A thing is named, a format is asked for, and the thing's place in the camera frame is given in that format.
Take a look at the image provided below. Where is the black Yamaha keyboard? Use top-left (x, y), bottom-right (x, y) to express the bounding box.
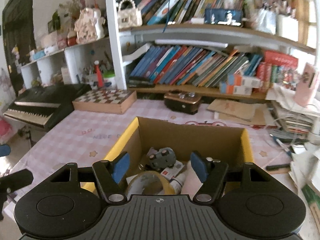
top-left (4, 84), bottom-right (91, 132)

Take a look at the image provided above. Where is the yellow cardboard box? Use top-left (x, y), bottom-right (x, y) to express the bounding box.
top-left (80, 116), bottom-right (254, 198)

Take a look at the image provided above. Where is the staples box with cat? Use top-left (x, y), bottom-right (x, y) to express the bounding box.
top-left (161, 160), bottom-right (184, 181)

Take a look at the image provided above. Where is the dark brown small radio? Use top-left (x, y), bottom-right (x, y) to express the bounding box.
top-left (164, 90), bottom-right (202, 115)

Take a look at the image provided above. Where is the green lid white jar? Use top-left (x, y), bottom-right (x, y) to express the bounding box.
top-left (103, 70), bottom-right (117, 89)

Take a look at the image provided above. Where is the pink phone stand box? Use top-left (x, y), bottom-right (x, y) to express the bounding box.
top-left (293, 63), bottom-right (319, 107)

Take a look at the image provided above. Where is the white quilted handbag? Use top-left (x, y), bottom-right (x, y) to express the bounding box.
top-left (117, 0), bottom-right (143, 29)

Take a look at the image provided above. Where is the grey toy car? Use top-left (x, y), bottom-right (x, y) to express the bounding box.
top-left (147, 147), bottom-right (176, 171)

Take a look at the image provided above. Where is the pink checkered tablecloth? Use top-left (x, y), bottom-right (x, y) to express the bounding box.
top-left (4, 98), bottom-right (298, 203)

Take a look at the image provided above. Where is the white bookshelf unit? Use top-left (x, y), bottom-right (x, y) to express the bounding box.
top-left (19, 0), bottom-right (320, 100)

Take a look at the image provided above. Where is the white spray bottle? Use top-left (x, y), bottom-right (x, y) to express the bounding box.
top-left (170, 173), bottom-right (186, 194)

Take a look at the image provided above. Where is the wooden chess board box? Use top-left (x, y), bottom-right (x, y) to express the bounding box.
top-left (73, 89), bottom-right (137, 114)

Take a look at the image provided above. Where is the pink plush pig toy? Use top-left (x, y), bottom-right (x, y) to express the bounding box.
top-left (181, 161), bottom-right (202, 199)

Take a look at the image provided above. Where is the row of leaning books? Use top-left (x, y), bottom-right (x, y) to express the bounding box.
top-left (127, 45), bottom-right (263, 88)

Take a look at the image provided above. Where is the yellow tape roll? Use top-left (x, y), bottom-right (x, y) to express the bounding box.
top-left (125, 171), bottom-right (175, 199)

